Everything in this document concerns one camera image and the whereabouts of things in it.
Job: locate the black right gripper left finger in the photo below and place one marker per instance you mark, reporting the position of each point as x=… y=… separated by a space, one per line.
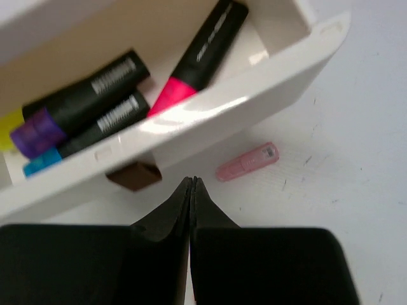
x=141 y=263

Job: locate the yellow highlighter marker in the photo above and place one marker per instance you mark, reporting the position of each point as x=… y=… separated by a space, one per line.
x=87 y=98

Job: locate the pink highlighter marker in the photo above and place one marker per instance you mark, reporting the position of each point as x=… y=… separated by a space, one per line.
x=203 y=56

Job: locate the purple highlighter marker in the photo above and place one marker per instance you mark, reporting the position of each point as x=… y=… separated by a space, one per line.
x=41 y=133

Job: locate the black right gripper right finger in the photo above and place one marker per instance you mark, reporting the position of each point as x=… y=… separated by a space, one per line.
x=263 y=265

